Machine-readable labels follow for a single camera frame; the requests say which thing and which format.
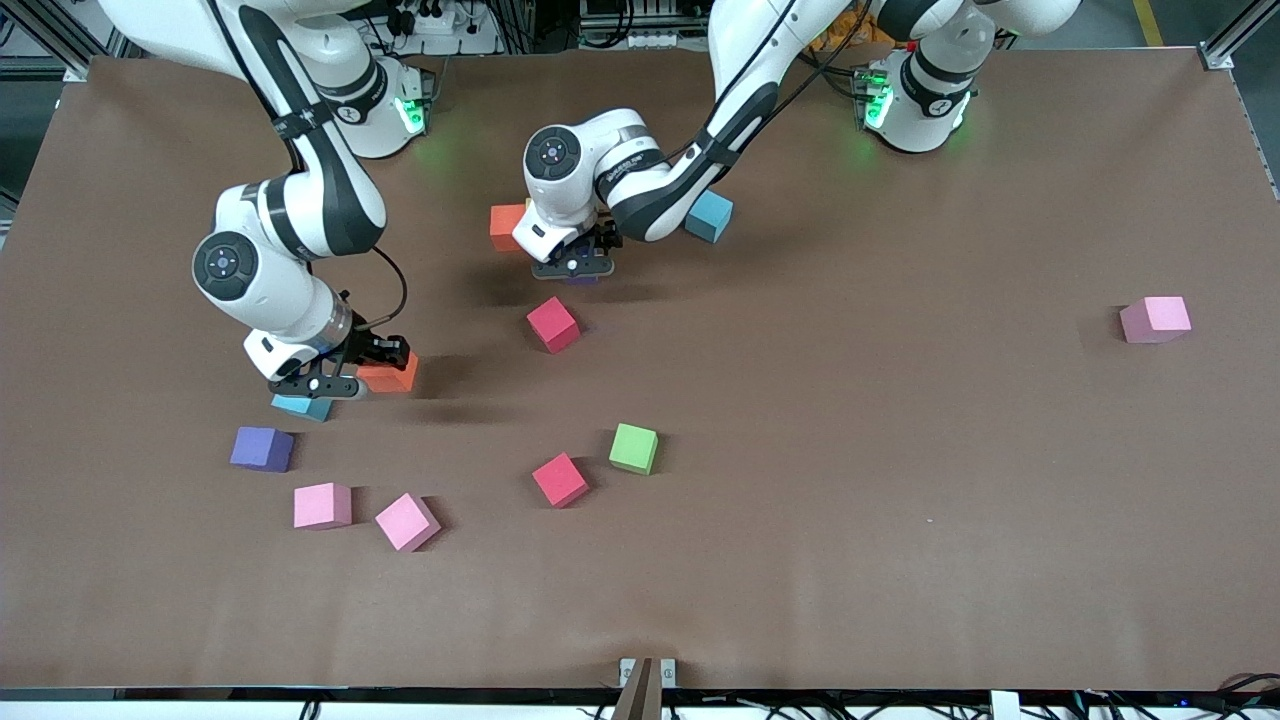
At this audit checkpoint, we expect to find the green foam cube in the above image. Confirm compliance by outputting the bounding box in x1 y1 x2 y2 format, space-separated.
608 423 660 476

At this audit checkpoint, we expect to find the small metal bracket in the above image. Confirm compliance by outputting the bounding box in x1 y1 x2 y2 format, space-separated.
619 657 677 689

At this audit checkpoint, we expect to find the bag of orange fruits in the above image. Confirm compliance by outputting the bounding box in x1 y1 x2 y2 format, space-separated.
808 15 873 53

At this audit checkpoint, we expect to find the red foam cube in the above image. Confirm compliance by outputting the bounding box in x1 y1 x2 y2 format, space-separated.
531 452 590 509
526 296 581 354

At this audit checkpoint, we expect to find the aluminium frame profile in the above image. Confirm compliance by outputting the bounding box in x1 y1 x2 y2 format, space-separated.
1198 0 1280 73
0 0 146 81

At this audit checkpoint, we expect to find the brown paper table cover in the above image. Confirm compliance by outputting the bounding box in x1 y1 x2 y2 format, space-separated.
0 48 1280 693

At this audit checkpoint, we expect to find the orange foam cube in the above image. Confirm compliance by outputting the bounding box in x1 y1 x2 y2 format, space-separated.
490 204 529 252
357 350 419 394

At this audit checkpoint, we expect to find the pink foam cube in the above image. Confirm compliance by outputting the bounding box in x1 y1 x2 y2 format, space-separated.
1119 296 1193 345
375 492 442 553
293 482 354 531

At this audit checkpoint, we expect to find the blue foam cube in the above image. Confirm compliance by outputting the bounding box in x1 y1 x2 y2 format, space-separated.
271 394 336 423
685 190 735 244

